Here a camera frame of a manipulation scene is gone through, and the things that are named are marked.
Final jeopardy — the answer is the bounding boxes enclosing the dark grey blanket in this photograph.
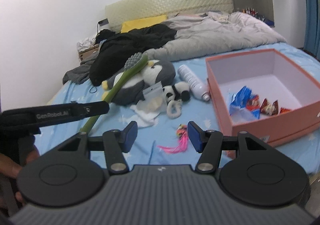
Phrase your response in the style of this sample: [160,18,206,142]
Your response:
[62,58,95,84]

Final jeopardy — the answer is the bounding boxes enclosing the blue snack bag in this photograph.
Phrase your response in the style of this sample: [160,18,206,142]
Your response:
[226,86,260,121]

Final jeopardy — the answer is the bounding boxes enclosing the pink feather toy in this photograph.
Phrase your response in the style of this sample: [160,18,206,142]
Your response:
[157,124,189,154]

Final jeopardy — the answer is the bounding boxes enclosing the white braided rope keychain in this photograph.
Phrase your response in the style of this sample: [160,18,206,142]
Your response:
[167,100,182,119]

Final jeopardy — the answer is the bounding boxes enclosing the cardboard box bedside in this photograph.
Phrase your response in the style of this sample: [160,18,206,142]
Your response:
[79,44,99,61]

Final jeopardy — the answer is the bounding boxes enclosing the black clothing pile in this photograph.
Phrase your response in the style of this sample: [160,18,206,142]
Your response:
[89,24,177,87]

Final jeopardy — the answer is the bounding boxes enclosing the small panda plush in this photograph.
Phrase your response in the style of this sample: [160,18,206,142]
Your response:
[163,82,190,103]

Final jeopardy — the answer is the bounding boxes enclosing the grey duvet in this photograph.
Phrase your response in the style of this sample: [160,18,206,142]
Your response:
[144,11,286,62]

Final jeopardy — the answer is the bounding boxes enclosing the yellow pillow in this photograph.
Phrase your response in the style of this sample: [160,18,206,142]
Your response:
[120,14,167,33]

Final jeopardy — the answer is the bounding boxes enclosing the salmon pink cardboard box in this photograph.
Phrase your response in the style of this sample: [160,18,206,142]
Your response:
[206,49,319,146]

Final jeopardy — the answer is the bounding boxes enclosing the clear zip bag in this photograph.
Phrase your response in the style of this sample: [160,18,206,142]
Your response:
[136,82,167,113]

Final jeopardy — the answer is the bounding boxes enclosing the person's left hand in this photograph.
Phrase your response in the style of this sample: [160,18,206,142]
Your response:
[0,143,41,207]

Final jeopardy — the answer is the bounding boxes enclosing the blue curtain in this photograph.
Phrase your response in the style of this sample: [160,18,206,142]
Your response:
[304,0,319,60]

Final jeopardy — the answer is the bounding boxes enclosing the grey penguin plush toy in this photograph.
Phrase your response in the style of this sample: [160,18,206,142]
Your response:
[111,60,176,106]

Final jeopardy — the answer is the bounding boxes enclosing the red foil snack packet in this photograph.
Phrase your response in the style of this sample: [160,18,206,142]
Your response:
[260,98,279,116]

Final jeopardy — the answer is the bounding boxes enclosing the white spray bottle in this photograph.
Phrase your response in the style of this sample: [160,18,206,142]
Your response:
[177,64,210,102]

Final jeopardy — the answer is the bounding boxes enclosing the green long-handled back brush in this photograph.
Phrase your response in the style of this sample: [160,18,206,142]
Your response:
[80,52,148,134]

